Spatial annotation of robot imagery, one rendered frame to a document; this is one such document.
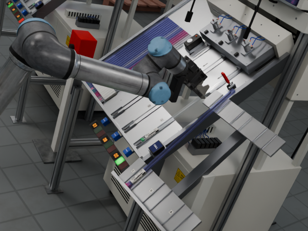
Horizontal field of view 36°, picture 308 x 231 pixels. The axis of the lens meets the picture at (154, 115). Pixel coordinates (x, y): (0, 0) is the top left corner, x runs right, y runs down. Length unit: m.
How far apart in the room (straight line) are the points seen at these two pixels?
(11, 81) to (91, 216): 1.22
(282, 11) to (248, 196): 0.90
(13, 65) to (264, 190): 1.38
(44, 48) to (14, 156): 1.56
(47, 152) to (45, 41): 1.61
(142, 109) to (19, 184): 0.99
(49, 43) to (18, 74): 0.19
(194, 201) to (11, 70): 0.76
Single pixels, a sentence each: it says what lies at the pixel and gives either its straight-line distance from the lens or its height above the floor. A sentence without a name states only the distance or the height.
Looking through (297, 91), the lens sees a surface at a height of 1.05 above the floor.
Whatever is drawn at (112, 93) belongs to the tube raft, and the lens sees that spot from 2.13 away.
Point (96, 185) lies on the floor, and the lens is 2.85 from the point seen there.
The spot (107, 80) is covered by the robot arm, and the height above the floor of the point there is 1.07.
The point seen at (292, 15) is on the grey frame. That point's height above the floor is 1.35.
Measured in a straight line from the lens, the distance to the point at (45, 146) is 3.04.
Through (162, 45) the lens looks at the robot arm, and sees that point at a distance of 1.66.
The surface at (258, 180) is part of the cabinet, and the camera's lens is 2.33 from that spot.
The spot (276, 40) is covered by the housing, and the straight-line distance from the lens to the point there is 1.93.
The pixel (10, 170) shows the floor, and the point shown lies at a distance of 2.82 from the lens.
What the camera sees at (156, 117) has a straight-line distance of 1.94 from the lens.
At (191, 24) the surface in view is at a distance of 2.28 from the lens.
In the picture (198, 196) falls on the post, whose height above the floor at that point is 0.74.
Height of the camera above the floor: 1.68
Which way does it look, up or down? 26 degrees down
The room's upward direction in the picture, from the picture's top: 19 degrees clockwise
